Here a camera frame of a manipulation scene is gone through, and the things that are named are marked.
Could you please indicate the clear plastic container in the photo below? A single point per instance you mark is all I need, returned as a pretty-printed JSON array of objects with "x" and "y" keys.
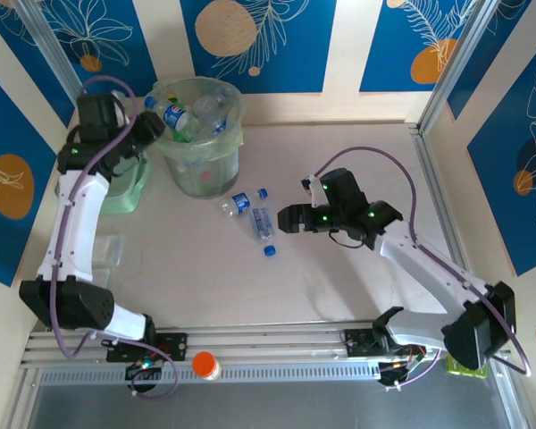
[{"x": 111, "y": 250}]

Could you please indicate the orange lid jar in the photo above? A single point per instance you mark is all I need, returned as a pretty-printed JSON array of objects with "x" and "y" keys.
[{"x": 205, "y": 365}]

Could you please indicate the small black controller board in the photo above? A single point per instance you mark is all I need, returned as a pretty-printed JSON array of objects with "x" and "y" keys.
[
  {"x": 391, "y": 377},
  {"x": 138, "y": 371}
]

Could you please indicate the aluminium side rail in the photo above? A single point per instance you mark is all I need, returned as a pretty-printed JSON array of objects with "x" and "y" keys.
[{"x": 431, "y": 179}]

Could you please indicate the blue-label water bottle blue cap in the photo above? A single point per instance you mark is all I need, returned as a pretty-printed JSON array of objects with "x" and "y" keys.
[
  {"x": 242, "y": 201},
  {"x": 174, "y": 117}
]

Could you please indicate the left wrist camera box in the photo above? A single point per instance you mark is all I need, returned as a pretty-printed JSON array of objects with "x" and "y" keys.
[{"x": 124, "y": 117}]

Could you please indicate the mesh bin with green bag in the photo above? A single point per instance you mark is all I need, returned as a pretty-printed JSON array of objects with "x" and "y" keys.
[{"x": 205, "y": 174}]

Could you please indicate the grey metal sheet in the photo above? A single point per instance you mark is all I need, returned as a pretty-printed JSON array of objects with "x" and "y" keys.
[{"x": 272, "y": 406}]

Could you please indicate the aluminium frame post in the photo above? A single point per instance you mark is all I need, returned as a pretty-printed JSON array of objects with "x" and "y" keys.
[
  {"x": 455, "y": 67},
  {"x": 67, "y": 76}
]

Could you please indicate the long aluminium base rail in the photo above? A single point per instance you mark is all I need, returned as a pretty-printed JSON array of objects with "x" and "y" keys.
[{"x": 272, "y": 342}]

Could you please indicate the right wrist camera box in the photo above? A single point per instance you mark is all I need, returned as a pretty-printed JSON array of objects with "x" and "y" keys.
[{"x": 313, "y": 190}]

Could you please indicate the pale green lunch box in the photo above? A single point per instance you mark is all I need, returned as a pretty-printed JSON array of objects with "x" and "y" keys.
[{"x": 125, "y": 196}]

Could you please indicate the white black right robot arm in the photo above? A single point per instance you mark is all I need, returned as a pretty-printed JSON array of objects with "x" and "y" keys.
[{"x": 429, "y": 268}]

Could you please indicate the soda water bottle blue cap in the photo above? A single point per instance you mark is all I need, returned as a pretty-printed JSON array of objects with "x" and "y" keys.
[{"x": 261, "y": 223}]

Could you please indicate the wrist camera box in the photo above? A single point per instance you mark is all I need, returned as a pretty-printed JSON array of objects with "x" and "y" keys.
[
  {"x": 313, "y": 190},
  {"x": 124, "y": 117}
]

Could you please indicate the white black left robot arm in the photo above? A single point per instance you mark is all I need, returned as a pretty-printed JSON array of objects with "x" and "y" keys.
[{"x": 76, "y": 223}]

